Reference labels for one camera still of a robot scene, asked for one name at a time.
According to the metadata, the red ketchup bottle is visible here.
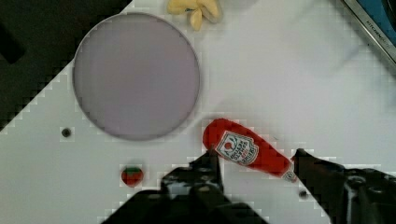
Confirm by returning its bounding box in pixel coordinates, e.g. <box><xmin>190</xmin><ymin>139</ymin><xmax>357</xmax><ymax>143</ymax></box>
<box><xmin>203</xmin><ymin>119</ymin><xmax>297</xmax><ymax>183</ymax></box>

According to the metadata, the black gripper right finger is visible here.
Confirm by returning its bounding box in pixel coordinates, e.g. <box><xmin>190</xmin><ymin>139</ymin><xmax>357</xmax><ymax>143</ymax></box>
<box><xmin>293</xmin><ymin>148</ymin><xmax>396</xmax><ymax>224</ymax></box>

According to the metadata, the small red strawberry toy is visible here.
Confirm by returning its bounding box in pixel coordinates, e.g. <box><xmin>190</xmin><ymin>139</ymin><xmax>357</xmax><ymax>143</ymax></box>
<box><xmin>120</xmin><ymin>167</ymin><xmax>144</xmax><ymax>188</ymax></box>

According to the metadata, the silver toaster oven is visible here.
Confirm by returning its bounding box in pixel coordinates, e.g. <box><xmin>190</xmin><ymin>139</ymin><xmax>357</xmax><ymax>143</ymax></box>
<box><xmin>340</xmin><ymin>0</ymin><xmax>396</xmax><ymax>67</ymax></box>

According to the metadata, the grey round plate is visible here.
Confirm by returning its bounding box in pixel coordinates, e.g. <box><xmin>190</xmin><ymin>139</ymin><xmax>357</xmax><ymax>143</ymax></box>
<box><xmin>73</xmin><ymin>13</ymin><xmax>200</xmax><ymax>141</ymax></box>

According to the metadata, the yellow banana bunch toy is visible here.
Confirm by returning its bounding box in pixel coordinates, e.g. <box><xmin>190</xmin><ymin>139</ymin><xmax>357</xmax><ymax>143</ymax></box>
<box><xmin>166</xmin><ymin>0</ymin><xmax>222</xmax><ymax>31</ymax></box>

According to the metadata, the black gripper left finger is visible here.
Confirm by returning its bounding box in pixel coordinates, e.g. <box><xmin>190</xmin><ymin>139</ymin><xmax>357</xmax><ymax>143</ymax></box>
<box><xmin>160</xmin><ymin>148</ymin><xmax>224</xmax><ymax>200</ymax></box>

